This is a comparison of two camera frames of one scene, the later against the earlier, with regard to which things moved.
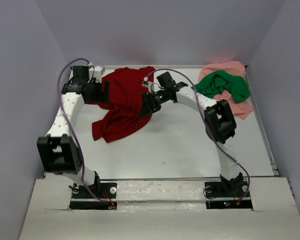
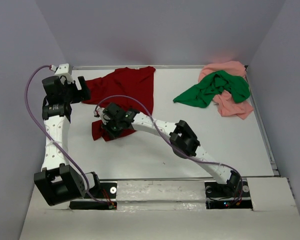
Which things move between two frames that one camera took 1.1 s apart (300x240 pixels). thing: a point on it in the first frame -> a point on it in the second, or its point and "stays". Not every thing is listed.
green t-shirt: (212, 85) stays
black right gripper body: (157, 98) -> (114, 128)
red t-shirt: (126, 95) stays
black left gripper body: (96, 95) -> (71, 93)
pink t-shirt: (242, 110) stays
